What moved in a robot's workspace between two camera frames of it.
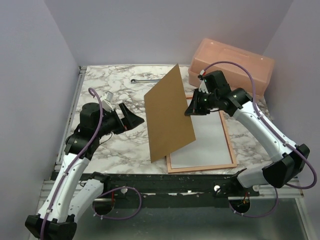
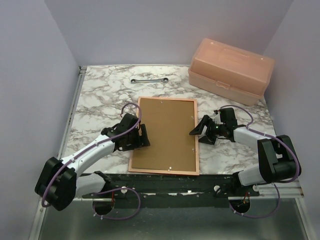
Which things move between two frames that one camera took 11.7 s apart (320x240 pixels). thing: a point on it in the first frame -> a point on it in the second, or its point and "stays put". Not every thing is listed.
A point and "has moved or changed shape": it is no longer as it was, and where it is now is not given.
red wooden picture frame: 171,170 -> 197,172
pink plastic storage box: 259,67 stays put
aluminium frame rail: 50,184 stays put
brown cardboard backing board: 169,128 has moved or changed shape
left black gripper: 130,121 -> 142,140
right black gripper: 194,104 -> 204,121
